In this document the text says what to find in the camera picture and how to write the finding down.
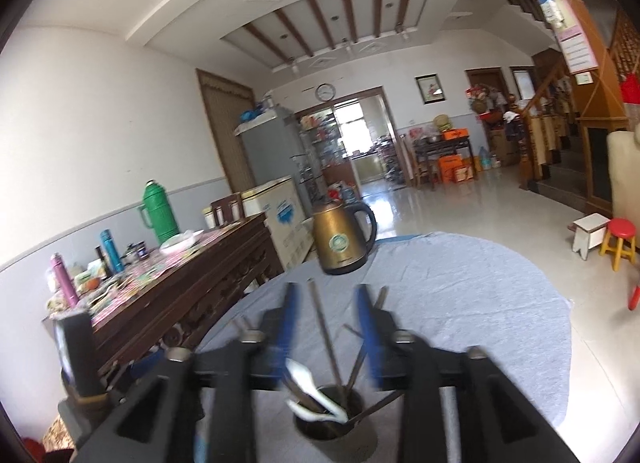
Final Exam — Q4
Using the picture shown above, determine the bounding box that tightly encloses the pink wall calendar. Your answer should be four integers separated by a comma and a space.
537, 0, 600, 75

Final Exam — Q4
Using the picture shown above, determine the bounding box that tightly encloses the yellow stool with red seat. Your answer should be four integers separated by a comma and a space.
599, 218, 638, 271

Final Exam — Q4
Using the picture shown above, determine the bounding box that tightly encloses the beige armchair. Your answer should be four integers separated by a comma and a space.
606, 123, 640, 224

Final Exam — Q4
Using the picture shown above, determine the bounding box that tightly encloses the large orange box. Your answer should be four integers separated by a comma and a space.
437, 154, 463, 185

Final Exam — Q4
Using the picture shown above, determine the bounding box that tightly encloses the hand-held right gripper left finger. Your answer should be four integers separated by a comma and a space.
75, 282, 302, 463

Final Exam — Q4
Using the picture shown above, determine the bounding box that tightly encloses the white chest freezer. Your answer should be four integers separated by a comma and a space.
241, 176, 313, 271

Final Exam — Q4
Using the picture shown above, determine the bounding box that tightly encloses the grey tablecloth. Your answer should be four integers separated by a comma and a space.
195, 232, 573, 463

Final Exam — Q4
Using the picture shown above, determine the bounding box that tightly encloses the white ceramic spoon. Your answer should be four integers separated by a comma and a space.
282, 360, 349, 425

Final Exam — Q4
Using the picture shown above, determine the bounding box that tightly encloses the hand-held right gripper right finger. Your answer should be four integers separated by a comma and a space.
353, 284, 581, 463

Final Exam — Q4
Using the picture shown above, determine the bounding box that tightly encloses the pink water bottle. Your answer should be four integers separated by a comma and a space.
49, 253, 80, 309

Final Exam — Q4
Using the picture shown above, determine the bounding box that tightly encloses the green thermos flask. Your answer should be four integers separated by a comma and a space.
138, 180, 180, 245

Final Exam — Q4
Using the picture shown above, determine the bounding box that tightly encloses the dark utensil holder cup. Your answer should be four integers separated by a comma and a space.
292, 385, 368, 442

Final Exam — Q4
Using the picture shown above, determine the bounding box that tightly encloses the carved wooden sideboard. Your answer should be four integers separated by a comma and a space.
47, 213, 286, 379

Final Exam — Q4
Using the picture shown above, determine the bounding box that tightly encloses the dark wooden side table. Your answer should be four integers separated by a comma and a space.
412, 137, 478, 189

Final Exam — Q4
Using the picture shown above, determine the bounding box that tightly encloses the wooden stair railing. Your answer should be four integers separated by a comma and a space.
517, 60, 581, 189

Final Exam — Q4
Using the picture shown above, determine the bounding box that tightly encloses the framed wall picture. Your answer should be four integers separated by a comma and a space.
415, 74, 445, 105

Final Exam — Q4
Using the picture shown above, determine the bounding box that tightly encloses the glass display cabinet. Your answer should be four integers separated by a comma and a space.
295, 110, 346, 194

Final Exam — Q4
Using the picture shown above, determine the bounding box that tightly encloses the small white stool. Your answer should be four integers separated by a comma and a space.
567, 213, 612, 260

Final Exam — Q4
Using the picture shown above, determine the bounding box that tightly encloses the gold electric kettle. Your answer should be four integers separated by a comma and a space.
311, 198, 377, 276

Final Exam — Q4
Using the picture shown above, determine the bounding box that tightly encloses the grey refrigerator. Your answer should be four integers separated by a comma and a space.
234, 106, 313, 194

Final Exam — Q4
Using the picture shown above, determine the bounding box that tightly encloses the blue water bottle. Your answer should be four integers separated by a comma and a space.
99, 230, 125, 275

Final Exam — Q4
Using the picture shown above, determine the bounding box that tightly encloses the white bowl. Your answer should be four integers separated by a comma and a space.
159, 230, 205, 250

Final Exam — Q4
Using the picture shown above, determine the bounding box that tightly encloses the dark wooden chair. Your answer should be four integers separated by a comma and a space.
210, 192, 245, 229

